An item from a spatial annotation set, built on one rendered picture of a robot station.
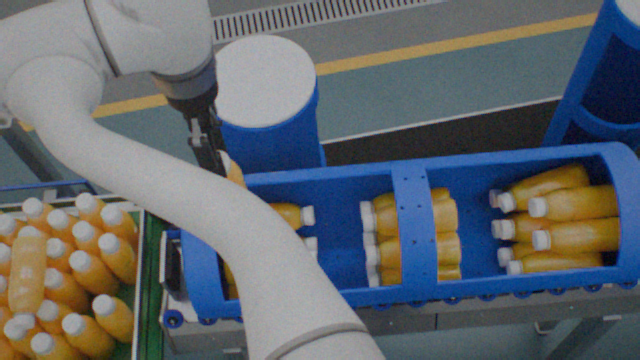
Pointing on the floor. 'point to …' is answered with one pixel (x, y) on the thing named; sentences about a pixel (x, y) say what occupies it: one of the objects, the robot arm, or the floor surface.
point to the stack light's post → (14, 132)
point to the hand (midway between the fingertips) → (214, 154)
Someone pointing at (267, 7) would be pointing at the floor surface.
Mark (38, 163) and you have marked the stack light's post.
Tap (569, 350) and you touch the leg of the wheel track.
